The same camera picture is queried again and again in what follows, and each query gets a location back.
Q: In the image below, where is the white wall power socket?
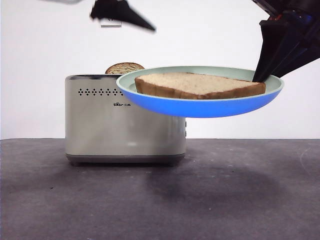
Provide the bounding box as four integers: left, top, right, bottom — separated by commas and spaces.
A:
100, 16, 123, 28

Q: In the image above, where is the cream two-slot toaster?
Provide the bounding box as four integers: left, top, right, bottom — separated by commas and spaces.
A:
64, 74, 187, 168

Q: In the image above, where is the pale green round plate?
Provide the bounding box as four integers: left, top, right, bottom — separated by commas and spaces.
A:
115, 65, 286, 119

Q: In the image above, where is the round-topped bread slice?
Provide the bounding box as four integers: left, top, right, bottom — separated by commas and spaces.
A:
104, 62, 146, 75

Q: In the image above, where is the square brown bread slice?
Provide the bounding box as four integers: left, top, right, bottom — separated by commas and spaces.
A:
134, 72, 267, 100

